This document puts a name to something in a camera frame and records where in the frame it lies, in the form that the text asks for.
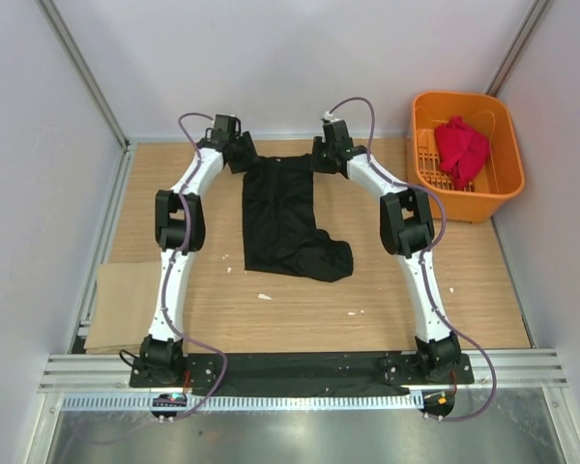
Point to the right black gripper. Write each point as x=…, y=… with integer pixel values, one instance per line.
x=317, y=145

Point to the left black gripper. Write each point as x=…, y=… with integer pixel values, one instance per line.
x=250, y=155

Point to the black t shirt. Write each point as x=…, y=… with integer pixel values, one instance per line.
x=280, y=234

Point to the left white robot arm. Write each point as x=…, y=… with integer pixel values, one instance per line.
x=180, y=232

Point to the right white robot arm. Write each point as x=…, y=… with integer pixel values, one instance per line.
x=407, y=232

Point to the red t shirt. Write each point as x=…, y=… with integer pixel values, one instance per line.
x=463, y=151

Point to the orange plastic basket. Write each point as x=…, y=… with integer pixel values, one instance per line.
x=499, y=180

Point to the brown cardboard sheet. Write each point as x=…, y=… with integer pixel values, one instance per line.
x=125, y=306

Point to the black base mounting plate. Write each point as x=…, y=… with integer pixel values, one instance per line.
x=395, y=368

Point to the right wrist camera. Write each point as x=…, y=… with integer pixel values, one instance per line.
x=336, y=133

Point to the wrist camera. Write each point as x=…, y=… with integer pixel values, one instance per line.
x=226, y=128
x=336, y=133

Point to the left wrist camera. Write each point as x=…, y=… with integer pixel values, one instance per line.
x=226, y=128

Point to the left aluminium corner post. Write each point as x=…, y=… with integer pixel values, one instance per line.
x=61, y=30

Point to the aluminium corner post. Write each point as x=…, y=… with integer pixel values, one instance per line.
x=521, y=40
x=61, y=30

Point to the right aluminium corner post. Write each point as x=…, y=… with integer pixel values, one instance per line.
x=521, y=40

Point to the white slotted cable duct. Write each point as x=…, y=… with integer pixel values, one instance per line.
x=171, y=402

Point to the aluminium front frame rail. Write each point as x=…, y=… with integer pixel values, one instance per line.
x=515, y=368

